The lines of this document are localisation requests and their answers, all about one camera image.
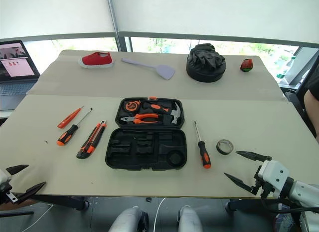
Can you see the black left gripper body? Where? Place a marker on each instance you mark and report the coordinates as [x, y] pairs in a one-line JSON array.
[[6, 195]]

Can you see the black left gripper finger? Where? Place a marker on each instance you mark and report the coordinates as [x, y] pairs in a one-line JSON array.
[[30, 192], [16, 169]]

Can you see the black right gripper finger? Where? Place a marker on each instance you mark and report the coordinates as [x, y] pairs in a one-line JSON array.
[[240, 182], [251, 156]]

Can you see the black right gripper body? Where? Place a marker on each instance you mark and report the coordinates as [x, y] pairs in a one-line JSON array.
[[266, 188]]

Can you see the black electrical tape roll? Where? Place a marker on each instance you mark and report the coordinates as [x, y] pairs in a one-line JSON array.
[[220, 149]]

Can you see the orange voltage tester screwdriver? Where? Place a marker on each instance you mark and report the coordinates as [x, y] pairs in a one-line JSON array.
[[66, 121]]

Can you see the black orange utility knife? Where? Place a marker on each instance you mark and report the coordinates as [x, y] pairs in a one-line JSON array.
[[91, 142]]

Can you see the black tool case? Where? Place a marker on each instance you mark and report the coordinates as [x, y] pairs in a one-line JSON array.
[[145, 152]]

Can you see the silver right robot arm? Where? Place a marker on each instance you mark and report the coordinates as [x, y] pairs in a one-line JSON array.
[[304, 192]]

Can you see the person's bare forearm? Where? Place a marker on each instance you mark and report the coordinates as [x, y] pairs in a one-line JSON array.
[[311, 109]]

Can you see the black table leg with caster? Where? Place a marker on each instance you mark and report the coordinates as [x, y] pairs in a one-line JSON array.
[[69, 202], [239, 205]]

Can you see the silver rounded robot leg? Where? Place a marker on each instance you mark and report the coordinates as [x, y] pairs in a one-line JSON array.
[[127, 219], [190, 219]]

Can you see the red green toy strawberry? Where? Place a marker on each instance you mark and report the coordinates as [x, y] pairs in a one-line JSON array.
[[246, 65]]

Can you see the green labelled plastic bottle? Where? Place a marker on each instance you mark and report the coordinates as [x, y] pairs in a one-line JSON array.
[[286, 69]]

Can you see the person's black shirt torso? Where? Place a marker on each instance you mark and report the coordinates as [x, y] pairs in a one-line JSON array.
[[314, 84]]

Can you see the open grey laptop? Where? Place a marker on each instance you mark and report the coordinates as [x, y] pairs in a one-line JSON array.
[[15, 67]]

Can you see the grey upright panel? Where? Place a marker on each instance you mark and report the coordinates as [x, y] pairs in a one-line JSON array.
[[300, 65]]

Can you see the black crumpled gloves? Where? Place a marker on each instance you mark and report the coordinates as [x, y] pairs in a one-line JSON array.
[[205, 53]]

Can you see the lilac silicone spatula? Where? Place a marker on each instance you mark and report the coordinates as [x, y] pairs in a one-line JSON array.
[[165, 72]]

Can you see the orange black tape measure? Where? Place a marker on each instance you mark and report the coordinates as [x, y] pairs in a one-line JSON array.
[[130, 106]]

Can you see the red child shoe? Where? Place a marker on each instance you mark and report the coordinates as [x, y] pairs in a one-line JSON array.
[[96, 60]]

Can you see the white roller blind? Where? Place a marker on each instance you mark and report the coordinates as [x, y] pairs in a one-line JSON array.
[[49, 12], [211, 12]]

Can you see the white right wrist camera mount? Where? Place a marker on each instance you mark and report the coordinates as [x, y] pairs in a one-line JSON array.
[[274, 173]]

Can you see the grey window frame post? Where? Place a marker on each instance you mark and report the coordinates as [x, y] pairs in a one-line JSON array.
[[122, 43]]

